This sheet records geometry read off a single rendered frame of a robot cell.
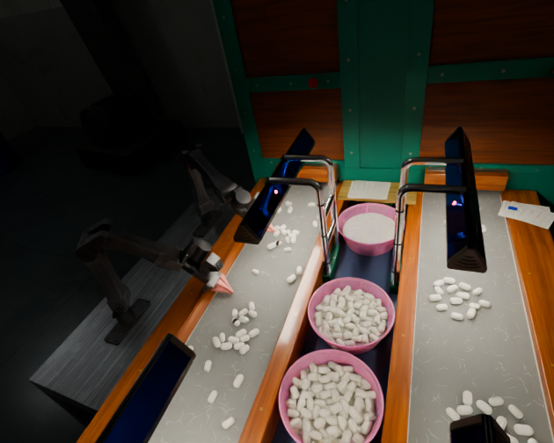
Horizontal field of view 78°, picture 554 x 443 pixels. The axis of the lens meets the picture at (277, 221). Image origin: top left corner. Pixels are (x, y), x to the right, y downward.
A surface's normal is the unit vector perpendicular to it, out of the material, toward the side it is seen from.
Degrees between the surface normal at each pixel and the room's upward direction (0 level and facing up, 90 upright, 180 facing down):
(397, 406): 0
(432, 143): 90
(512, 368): 0
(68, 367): 0
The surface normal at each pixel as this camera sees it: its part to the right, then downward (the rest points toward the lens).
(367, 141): -0.33, 0.62
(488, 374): -0.16, -0.78
